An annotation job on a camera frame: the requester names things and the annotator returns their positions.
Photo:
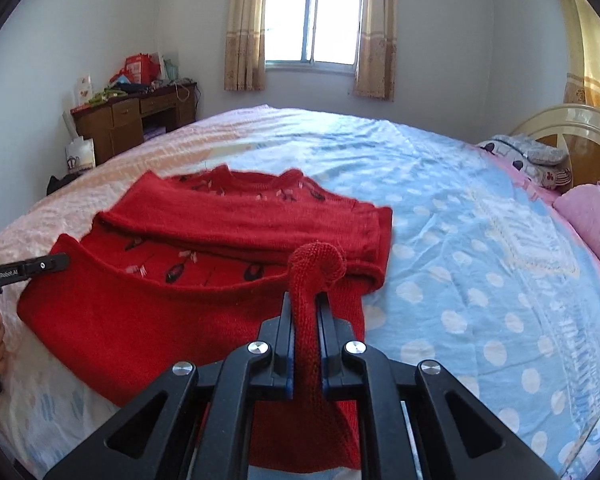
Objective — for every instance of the yellow curtain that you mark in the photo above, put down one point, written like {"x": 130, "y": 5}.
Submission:
{"x": 595, "y": 70}

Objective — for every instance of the grey patterned pillow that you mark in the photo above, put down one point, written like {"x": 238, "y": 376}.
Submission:
{"x": 530, "y": 157}

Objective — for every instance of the green cloth item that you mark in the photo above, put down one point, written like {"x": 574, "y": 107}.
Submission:
{"x": 105, "y": 95}

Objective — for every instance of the beige patterned curtain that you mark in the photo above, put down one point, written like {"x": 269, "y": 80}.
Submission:
{"x": 245, "y": 35}
{"x": 375, "y": 35}

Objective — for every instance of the dark cloth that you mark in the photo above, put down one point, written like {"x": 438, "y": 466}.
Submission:
{"x": 62, "y": 184}

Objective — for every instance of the red gift box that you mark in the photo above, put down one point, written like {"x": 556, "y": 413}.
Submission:
{"x": 140, "y": 67}

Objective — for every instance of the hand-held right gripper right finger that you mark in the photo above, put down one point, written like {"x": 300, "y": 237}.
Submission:
{"x": 332, "y": 360}

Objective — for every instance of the white framed window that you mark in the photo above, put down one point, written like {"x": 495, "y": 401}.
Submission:
{"x": 315, "y": 20}

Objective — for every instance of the pink floral pillow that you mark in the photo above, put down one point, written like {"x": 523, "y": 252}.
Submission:
{"x": 595, "y": 220}

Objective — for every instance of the cream wooden headboard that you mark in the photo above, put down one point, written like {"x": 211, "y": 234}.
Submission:
{"x": 570, "y": 125}

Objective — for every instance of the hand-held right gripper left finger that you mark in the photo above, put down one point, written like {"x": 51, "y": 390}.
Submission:
{"x": 279, "y": 360}

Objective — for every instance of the white paper bag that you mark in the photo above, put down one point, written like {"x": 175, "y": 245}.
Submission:
{"x": 80, "y": 157}

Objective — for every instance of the blue polka dot bedsheet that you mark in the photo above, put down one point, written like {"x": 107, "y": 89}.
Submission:
{"x": 455, "y": 260}

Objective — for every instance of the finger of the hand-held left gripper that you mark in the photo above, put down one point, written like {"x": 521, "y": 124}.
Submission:
{"x": 30, "y": 267}

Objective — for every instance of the brown wooden desk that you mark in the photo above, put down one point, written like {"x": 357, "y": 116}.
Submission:
{"x": 100, "y": 125}

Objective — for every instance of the red knitted sweater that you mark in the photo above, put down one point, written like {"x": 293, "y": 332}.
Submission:
{"x": 130, "y": 330}

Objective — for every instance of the purple box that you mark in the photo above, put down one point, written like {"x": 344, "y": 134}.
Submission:
{"x": 155, "y": 133}

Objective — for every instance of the white printed box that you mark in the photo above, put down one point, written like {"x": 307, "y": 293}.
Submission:
{"x": 83, "y": 91}

